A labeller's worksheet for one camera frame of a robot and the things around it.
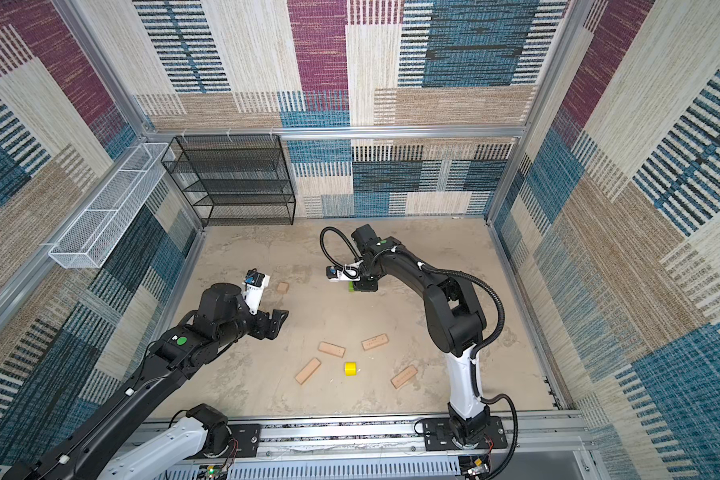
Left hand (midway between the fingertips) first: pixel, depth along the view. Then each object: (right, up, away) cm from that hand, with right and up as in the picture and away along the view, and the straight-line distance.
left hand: (272, 303), depth 76 cm
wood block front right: (+34, -21, +7) cm, 41 cm away
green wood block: (+19, +3, +12) cm, 23 cm away
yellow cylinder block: (+19, -19, +7) cm, 28 cm away
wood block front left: (+7, -20, +7) cm, 22 cm away
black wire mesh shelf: (-25, +39, +35) cm, 58 cm away
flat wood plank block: (+14, -15, +11) cm, 23 cm away
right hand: (+22, +4, +18) cm, 29 cm away
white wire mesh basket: (-41, +16, -5) cm, 45 cm away
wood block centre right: (+27, -13, +13) cm, 33 cm away
